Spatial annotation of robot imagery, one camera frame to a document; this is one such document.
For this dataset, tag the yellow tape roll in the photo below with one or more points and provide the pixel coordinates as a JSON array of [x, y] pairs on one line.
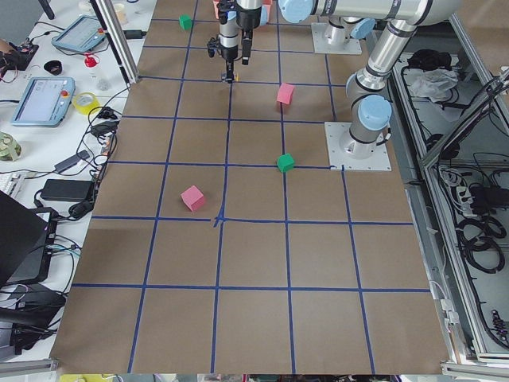
[[86, 103]]

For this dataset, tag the small black bowl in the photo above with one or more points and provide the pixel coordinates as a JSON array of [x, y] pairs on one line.
[[53, 67]]

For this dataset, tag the teach pendant far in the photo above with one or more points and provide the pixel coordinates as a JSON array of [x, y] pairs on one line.
[[83, 35]]

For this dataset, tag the green foam cube near tray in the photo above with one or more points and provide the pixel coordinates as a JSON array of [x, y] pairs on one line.
[[185, 22]]

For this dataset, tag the aluminium frame post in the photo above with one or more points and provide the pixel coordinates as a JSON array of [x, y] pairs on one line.
[[105, 12]]

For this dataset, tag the white crumpled cloth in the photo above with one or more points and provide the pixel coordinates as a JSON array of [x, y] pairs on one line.
[[436, 85]]

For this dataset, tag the camouflage tape roll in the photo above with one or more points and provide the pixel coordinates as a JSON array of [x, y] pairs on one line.
[[10, 149]]

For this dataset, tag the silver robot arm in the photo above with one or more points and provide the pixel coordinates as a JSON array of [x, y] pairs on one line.
[[230, 34], [371, 112]]

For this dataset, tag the teach pendant near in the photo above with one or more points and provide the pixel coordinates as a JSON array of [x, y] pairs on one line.
[[44, 102]]

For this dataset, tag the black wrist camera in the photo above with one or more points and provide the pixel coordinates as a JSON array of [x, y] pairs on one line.
[[213, 47]]

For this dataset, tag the red small object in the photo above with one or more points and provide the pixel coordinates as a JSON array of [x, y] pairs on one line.
[[90, 61]]

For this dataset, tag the pink plastic tray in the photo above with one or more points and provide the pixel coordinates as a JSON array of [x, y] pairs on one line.
[[267, 12]]

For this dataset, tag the pink foam cube far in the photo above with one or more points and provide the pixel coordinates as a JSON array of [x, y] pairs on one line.
[[193, 198]]

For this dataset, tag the pink foam cube centre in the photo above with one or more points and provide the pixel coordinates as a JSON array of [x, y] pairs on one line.
[[285, 93]]

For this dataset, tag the pink foam cube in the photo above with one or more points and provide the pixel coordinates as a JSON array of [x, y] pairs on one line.
[[285, 93], [193, 198]]

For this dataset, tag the green foam cube near base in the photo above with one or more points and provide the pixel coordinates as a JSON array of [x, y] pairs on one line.
[[285, 162]]

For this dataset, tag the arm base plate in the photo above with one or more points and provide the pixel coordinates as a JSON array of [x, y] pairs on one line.
[[345, 153], [329, 39]]

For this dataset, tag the black laptop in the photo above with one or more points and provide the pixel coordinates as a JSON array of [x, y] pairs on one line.
[[26, 237]]

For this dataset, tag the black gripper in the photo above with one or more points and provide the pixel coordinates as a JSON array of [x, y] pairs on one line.
[[228, 53], [249, 17]]

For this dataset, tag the black power adapter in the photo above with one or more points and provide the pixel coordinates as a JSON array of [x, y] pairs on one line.
[[66, 190]]

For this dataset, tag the teach pendant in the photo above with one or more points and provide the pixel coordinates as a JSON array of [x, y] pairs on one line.
[[44, 102], [83, 35]]

